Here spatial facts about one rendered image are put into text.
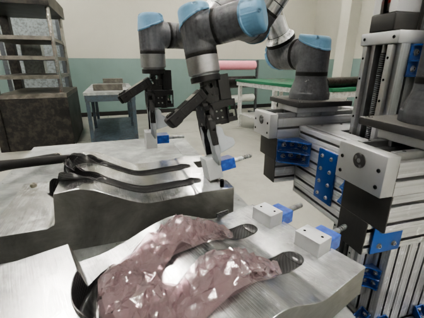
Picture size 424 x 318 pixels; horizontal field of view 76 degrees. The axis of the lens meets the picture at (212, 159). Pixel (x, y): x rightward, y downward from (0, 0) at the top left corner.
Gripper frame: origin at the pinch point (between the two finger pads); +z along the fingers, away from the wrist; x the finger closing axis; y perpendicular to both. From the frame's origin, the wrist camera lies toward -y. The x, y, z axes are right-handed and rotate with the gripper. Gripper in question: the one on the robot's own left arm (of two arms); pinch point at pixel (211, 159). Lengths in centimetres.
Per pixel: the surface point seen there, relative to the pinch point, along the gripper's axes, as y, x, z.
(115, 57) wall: -3, 631, -130
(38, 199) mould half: -41.8, 7.8, 0.8
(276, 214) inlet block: 5.5, -19.3, 9.4
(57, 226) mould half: -35.7, -6.8, 3.7
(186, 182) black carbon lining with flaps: -7.5, 0.9, 4.5
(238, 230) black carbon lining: -2.3, -17.6, 11.2
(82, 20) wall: -49, 620, -211
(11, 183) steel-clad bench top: -57, 37, 0
